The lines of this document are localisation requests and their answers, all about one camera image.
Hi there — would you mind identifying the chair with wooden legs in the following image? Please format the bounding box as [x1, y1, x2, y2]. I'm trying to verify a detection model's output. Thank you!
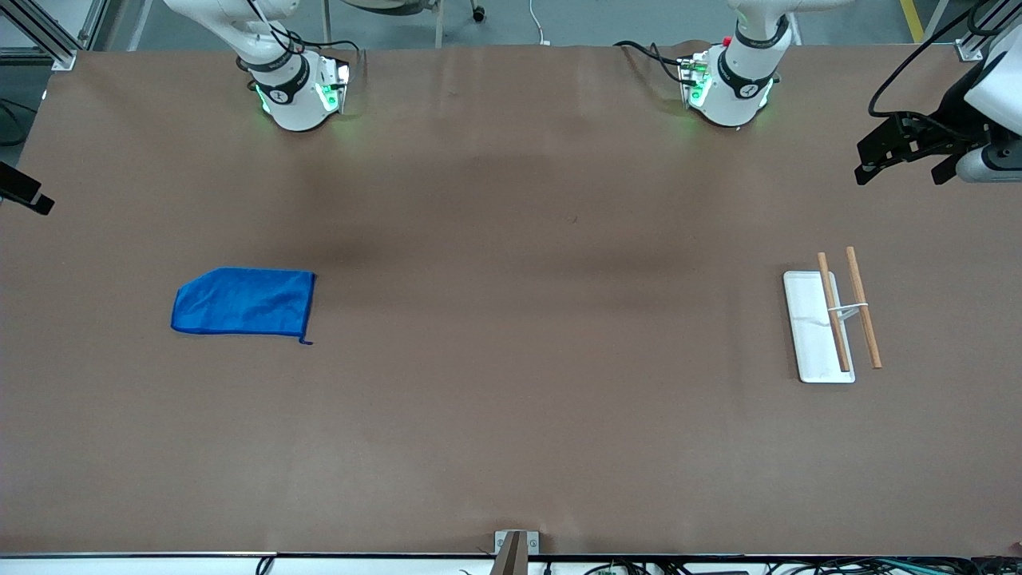
[322, 0, 446, 49]

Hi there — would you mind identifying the blue towel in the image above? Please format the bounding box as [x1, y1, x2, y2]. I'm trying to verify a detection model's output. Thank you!
[172, 268, 318, 346]

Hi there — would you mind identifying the black base cable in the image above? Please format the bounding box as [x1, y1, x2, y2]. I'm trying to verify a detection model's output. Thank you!
[236, 0, 364, 81]
[613, 40, 703, 85]

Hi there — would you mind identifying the grey metal bracket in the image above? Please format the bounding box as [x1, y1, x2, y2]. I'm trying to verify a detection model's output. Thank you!
[494, 530, 541, 556]

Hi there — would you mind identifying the white rack with wooden bars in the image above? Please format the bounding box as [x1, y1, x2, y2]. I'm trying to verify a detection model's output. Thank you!
[782, 246, 884, 384]

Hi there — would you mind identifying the brown table cover sheet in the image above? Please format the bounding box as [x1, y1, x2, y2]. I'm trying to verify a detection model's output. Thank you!
[0, 42, 1022, 558]

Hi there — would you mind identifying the aluminium frame post with bracket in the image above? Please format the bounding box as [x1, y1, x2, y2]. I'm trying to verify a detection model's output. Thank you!
[0, 0, 77, 71]
[956, 0, 1022, 62]

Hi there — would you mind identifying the black left base cable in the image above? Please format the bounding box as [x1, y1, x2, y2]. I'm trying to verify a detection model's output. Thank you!
[613, 40, 703, 85]

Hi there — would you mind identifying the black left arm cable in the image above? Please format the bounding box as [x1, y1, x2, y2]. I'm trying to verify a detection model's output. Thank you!
[868, 0, 999, 121]

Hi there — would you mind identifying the black right base cable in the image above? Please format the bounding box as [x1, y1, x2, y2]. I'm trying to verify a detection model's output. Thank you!
[236, 0, 364, 81]

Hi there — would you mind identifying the dark camera post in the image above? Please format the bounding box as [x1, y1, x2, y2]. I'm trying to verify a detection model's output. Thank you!
[489, 532, 529, 575]

